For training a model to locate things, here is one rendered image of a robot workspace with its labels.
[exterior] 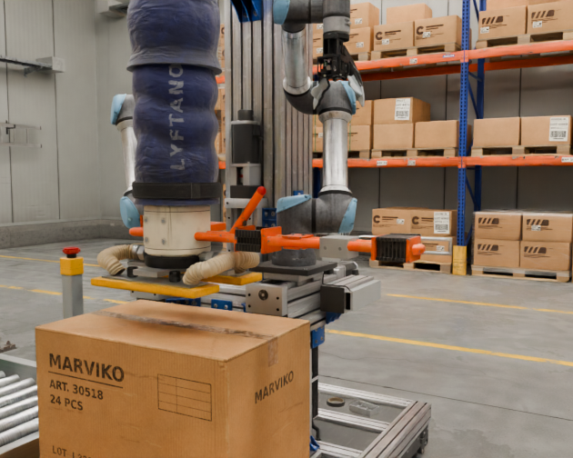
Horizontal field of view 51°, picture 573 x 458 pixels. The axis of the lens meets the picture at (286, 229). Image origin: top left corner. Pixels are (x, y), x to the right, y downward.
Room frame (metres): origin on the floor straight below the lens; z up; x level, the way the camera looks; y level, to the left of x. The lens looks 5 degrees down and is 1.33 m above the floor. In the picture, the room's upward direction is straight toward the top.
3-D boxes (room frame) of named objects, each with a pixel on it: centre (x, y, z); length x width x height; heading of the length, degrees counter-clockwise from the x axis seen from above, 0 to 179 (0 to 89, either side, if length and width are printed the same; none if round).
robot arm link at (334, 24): (1.71, -0.14, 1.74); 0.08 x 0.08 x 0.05
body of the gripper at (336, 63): (1.71, -0.14, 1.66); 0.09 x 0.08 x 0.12; 150
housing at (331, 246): (1.34, -0.12, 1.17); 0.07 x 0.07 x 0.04; 60
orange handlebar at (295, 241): (1.57, 0.05, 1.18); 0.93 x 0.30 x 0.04; 60
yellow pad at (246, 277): (1.65, 0.24, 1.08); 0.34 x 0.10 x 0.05; 60
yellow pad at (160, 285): (1.49, 0.33, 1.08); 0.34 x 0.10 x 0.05; 60
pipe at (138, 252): (1.57, 0.28, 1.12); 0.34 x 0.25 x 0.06; 60
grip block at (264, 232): (1.44, 0.07, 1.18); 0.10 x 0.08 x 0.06; 150
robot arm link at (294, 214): (2.02, -0.03, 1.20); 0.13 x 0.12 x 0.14; 86
